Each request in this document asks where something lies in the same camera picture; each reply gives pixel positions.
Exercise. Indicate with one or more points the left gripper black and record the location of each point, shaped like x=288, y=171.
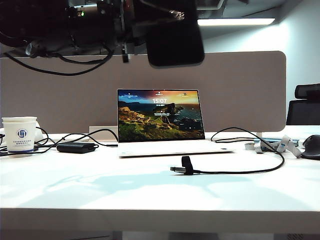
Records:
x=125, y=25

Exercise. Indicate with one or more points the silver partition bracket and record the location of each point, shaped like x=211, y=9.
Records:
x=97, y=134

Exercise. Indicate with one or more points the black computer mouse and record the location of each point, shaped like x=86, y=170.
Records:
x=312, y=147

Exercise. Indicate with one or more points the white paper cup blue logo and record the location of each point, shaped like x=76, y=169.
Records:
x=21, y=142

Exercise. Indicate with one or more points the white open laptop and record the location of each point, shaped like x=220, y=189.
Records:
x=160, y=117

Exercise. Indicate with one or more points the white ceiling light strip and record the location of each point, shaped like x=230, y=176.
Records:
x=235, y=21

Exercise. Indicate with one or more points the black power adapter brick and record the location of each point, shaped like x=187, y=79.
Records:
x=72, y=148

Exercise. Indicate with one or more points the teal flat card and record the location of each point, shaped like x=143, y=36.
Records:
x=295, y=142

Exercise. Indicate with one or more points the white partition support foot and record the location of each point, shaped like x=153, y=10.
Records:
x=258, y=135

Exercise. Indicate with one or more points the black smartphone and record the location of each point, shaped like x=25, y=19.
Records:
x=175, y=42

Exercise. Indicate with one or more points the black office chair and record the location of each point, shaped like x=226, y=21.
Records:
x=303, y=110

